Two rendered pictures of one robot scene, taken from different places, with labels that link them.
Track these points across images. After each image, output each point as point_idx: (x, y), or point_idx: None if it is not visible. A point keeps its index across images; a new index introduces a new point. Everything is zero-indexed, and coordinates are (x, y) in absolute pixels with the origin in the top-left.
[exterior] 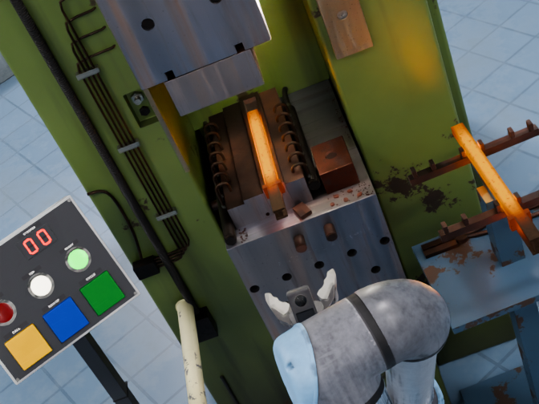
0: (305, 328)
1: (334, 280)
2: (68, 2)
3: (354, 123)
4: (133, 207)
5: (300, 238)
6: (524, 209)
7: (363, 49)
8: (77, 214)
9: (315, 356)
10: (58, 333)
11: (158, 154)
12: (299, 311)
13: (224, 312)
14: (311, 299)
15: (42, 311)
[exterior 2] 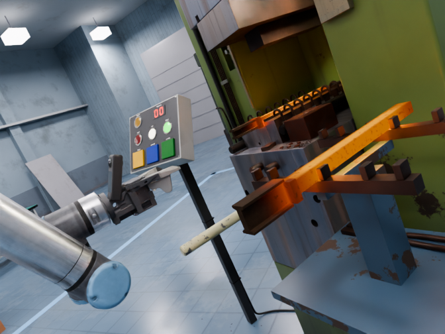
0: None
1: (163, 171)
2: None
3: (346, 95)
4: (230, 122)
5: (256, 164)
6: (291, 178)
7: (341, 12)
8: (175, 105)
9: None
10: (147, 158)
11: (239, 91)
12: (109, 170)
13: None
14: (112, 164)
15: (148, 146)
